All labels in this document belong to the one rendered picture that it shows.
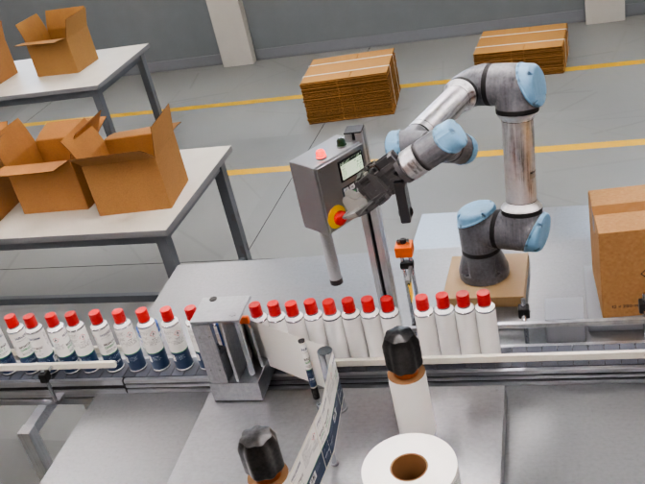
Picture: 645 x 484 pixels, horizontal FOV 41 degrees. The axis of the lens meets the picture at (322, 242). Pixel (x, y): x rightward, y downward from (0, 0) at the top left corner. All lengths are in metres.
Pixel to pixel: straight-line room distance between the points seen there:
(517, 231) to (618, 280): 0.30
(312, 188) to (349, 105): 4.19
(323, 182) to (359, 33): 5.75
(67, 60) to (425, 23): 3.09
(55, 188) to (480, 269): 2.12
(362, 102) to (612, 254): 4.09
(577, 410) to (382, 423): 0.47
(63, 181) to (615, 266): 2.48
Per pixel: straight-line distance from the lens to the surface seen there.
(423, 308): 2.23
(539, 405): 2.25
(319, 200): 2.12
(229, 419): 2.33
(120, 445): 2.47
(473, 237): 2.56
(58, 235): 3.87
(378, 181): 2.04
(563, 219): 2.99
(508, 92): 2.38
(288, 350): 2.28
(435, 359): 2.30
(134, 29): 8.54
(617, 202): 2.48
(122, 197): 3.82
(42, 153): 4.33
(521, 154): 2.44
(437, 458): 1.87
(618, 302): 2.46
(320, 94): 6.30
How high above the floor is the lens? 2.33
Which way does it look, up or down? 29 degrees down
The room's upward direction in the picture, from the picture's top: 13 degrees counter-clockwise
